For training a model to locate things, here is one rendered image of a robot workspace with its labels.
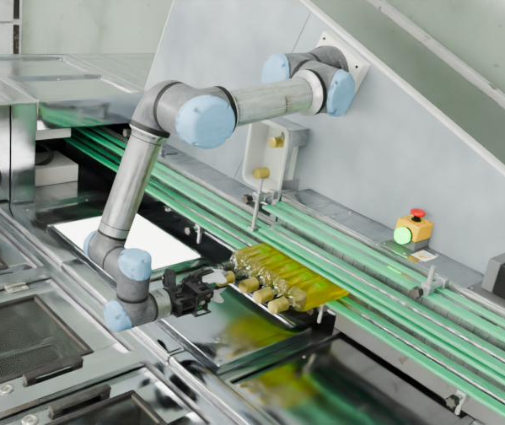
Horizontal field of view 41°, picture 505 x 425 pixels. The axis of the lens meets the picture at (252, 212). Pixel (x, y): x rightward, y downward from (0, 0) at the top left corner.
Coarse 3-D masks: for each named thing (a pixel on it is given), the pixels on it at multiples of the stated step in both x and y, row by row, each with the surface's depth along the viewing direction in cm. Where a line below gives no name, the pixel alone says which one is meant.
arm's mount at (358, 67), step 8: (328, 32) 194; (320, 40) 195; (328, 40) 193; (336, 40) 191; (344, 48) 189; (352, 56) 187; (360, 56) 189; (352, 64) 188; (360, 64) 186; (368, 64) 187; (352, 72) 188; (360, 72) 187; (360, 80) 190
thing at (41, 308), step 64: (64, 192) 258; (0, 256) 209; (64, 256) 207; (0, 320) 179; (64, 320) 183; (0, 384) 156; (64, 384) 156; (128, 384) 162; (192, 384) 163; (256, 384) 168; (320, 384) 172; (384, 384) 176
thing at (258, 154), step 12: (252, 132) 215; (264, 132) 218; (276, 132) 216; (288, 132) 203; (252, 144) 217; (264, 144) 220; (252, 156) 219; (264, 156) 222; (276, 156) 218; (252, 168) 221; (276, 168) 219; (252, 180) 219; (264, 180) 220; (276, 180) 220
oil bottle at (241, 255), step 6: (252, 246) 197; (258, 246) 197; (264, 246) 198; (270, 246) 199; (234, 252) 192; (240, 252) 192; (246, 252) 193; (252, 252) 193; (258, 252) 194; (264, 252) 195; (234, 258) 191; (240, 258) 190; (246, 258) 190; (240, 264) 190; (234, 270) 192
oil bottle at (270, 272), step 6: (276, 264) 188; (282, 264) 189; (288, 264) 190; (294, 264) 190; (300, 264) 191; (264, 270) 184; (270, 270) 185; (276, 270) 185; (282, 270) 186; (288, 270) 186; (294, 270) 188; (258, 276) 185; (264, 276) 183; (270, 276) 183; (276, 276) 183; (270, 282) 183
